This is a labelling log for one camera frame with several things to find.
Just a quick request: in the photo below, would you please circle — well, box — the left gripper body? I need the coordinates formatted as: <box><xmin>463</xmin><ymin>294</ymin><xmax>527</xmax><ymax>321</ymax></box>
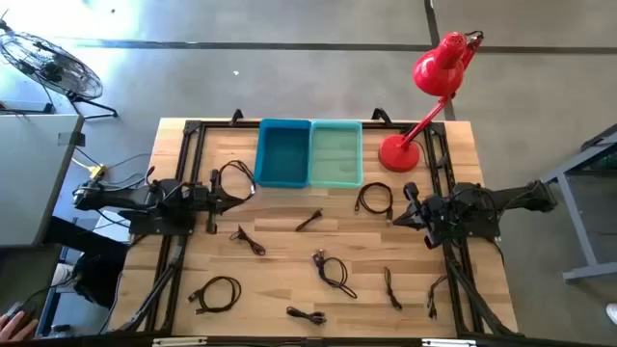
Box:
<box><xmin>192</xmin><ymin>168</ymin><xmax>222</xmax><ymax>235</ymax></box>

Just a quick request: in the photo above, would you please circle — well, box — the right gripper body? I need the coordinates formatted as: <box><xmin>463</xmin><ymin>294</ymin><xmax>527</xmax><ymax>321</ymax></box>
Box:
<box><xmin>403</xmin><ymin>181</ymin><xmax>452</xmax><ymax>251</ymax></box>

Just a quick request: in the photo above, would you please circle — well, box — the thin black USB cable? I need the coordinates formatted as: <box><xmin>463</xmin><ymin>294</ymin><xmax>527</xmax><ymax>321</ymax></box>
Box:
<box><xmin>229</xmin><ymin>225</ymin><xmax>267</xmax><ymax>256</ymax></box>
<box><xmin>426</xmin><ymin>274</ymin><xmax>448</xmax><ymax>320</ymax></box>
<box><xmin>383</xmin><ymin>266</ymin><xmax>403</xmax><ymax>311</ymax></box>

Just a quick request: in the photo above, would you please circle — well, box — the short black USB cable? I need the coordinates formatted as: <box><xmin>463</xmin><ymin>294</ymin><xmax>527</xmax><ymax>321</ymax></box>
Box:
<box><xmin>295</xmin><ymin>208</ymin><xmax>323</xmax><ymax>232</ymax></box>

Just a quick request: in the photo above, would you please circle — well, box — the black looped USB cable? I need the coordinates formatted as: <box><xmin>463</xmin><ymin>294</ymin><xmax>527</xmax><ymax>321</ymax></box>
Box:
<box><xmin>311</xmin><ymin>249</ymin><xmax>359</xmax><ymax>300</ymax></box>

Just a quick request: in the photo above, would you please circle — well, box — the red desk lamp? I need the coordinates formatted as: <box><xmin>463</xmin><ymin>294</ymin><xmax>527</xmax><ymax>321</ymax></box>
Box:
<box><xmin>378</xmin><ymin>30</ymin><xmax>485</xmax><ymax>174</ymax></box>

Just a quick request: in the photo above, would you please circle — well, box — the blue plastic bin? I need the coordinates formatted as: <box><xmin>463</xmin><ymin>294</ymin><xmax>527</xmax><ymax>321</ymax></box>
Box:
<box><xmin>254</xmin><ymin>118</ymin><xmax>312</xmax><ymax>189</ymax></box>

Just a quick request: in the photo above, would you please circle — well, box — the teal plastic bin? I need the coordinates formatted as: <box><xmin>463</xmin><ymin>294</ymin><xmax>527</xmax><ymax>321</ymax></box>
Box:
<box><xmin>308</xmin><ymin>119</ymin><xmax>364</xmax><ymax>189</ymax></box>

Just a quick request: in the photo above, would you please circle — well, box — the white paper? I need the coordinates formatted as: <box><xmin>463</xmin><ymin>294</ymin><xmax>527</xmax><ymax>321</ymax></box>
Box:
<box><xmin>94</xmin><ymin>210</ymin><xmax>131</xmax><ymax>242</ymax></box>

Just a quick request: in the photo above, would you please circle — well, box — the yellow power plug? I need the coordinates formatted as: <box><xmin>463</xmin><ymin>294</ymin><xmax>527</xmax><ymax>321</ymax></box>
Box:
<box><xmin>71</xmin><ymin>157</ymin><xmax>108</xmax><ymax>180</ymax></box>

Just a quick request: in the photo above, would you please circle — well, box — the grey table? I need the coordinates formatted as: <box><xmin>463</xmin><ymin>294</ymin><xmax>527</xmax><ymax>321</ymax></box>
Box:
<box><xmin>0</xmin><ymin>114</ymin><xmax>86</xmax><ymax>248</ymax></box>

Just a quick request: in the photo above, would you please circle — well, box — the black computer mouse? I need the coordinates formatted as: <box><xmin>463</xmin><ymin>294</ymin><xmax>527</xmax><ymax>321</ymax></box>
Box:
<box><xmin>5</xmin><ymin>301</ymin><xmax>38</xmax><ymax>322</ymax></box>

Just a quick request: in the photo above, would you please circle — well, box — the black floor fan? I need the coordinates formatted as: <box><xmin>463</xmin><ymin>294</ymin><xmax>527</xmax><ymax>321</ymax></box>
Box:
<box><xmin>0</xmin><ymin>31</ymin><xmax>120</xmax><ymax>120</ymax></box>

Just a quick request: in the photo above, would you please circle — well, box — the person's hand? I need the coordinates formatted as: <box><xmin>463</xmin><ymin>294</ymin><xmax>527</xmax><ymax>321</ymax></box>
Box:
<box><xmin>0</xmin><ymin>310</ymin><xmax>39</xmax><ymax>342</ymax></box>

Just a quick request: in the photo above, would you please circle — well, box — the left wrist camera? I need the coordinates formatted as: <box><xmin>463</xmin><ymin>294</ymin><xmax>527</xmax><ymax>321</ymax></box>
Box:
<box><xmin>186</xmin><ymin>184</ymin><xmax>209</xmax><ymax>206</ymax></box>

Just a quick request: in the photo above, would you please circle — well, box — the black metal table frame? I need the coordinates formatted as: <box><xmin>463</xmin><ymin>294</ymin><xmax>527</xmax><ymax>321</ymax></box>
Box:
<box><xmin>118</xmin><ymin>108</ymin><xmax>520</xmax><ymax>338</ymax></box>

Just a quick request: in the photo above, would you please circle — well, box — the black power cable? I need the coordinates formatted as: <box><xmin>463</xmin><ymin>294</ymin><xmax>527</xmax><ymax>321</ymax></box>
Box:
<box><xmin>94</xmin><ymin>152</ymin><xmax>155</xmax><ymax>190</ymax></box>

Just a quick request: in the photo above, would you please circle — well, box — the white metal bracket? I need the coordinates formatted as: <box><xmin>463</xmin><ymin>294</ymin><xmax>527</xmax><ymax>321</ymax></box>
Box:
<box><xmin>422</xmin><ymin>338</ymin><xmax>476</xmax><ymax>347</ymax></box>
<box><xmin>152</xmin><ymin>336</ymin><xmax>208</xmax><ymax>347</ymax></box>

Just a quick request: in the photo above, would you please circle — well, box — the grey metal table frame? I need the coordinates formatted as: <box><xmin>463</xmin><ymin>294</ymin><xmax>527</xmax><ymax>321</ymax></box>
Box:
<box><xmin>532</xmin><ymin>123</ymin><xmax>617</xmax><ymax>283</ymax></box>

